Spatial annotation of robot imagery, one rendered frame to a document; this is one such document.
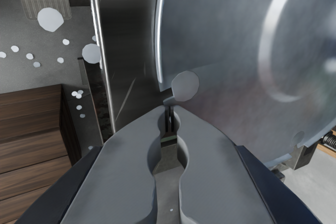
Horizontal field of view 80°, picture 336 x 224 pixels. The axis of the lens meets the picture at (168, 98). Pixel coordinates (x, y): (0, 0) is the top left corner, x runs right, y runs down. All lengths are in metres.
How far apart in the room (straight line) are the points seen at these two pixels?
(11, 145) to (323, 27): 0.67
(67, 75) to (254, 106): 0.84
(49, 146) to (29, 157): 0.06
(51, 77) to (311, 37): 0.89
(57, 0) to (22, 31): 0.24
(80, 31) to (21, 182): 0.55
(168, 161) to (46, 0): 0.57
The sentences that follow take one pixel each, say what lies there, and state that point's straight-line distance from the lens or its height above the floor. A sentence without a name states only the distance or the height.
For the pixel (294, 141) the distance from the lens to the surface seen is 0.28.
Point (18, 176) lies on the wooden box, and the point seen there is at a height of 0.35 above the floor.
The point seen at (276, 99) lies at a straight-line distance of 0.21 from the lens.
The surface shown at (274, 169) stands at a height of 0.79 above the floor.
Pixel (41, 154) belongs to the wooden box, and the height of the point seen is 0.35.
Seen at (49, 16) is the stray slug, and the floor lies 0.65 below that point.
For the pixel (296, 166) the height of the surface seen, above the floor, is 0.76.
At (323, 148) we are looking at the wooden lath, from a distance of 1.43.
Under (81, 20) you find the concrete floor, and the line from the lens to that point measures 0.90.
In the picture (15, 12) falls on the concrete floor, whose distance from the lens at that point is 0.91.
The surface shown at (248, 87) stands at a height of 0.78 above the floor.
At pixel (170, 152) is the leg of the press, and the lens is 0.37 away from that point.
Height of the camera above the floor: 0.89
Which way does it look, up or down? 54 degrees down
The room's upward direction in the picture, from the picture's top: 137 degrees clockwise
